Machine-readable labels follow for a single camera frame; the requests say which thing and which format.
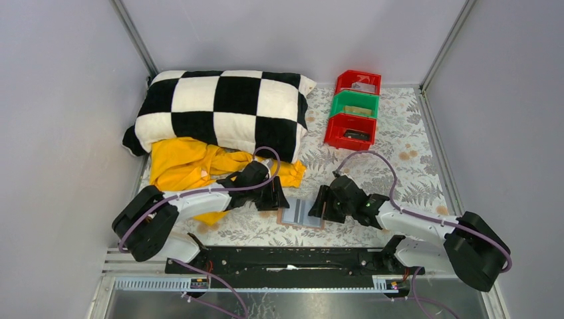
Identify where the pink leather card holder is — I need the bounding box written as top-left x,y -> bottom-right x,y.
277,197 -> 325,229

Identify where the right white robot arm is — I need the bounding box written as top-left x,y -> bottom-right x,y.
308,175 -> 510,292

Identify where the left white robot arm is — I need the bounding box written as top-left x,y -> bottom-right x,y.
112,159 -> 289,263

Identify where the floral patterned table mat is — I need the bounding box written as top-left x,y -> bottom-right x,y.
174,87 -> 452,247

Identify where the front red plastic bin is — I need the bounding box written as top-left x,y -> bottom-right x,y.
324,113 -> 377,151

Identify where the red plastic bin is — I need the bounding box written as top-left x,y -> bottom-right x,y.
334,70 -> 381,96
324,113 -> 377,151

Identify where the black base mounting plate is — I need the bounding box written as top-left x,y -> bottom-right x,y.
165,246 -> 416,287

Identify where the black white checkered pillow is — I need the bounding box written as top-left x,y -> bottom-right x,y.
122,70 -> 317,163

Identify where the yellow cloth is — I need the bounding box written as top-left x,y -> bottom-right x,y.
149,136 -> 307,226

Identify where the green plastic bin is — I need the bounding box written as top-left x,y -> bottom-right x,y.
329,90 -> 380,118

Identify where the back red plastic bin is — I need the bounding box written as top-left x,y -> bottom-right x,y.
334,70 -> 381,96

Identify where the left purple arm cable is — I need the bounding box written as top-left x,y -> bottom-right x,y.
118,146 -> 282,254

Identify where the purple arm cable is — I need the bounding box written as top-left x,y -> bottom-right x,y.
333,150 -> 513,274
118,146 -> 282,254

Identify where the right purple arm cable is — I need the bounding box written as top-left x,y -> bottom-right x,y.
333,150 -> 513,274

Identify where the grey slotted cable duct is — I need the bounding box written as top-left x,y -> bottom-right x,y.
114,276 -> 400,294

